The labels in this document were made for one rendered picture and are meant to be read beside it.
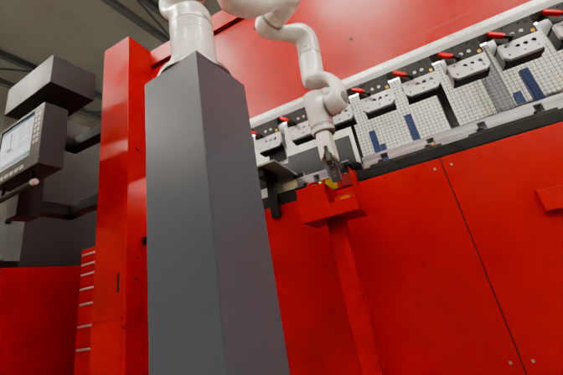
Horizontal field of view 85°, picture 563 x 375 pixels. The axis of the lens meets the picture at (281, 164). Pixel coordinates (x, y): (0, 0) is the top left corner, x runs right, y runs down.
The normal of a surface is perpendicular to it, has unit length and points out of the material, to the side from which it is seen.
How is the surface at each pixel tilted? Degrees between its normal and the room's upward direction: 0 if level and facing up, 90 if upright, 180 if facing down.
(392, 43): 90
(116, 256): 90
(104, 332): 90
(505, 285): 90
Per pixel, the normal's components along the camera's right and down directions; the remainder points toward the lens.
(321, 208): -0.40, -0.28
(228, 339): 0.84, -0.33
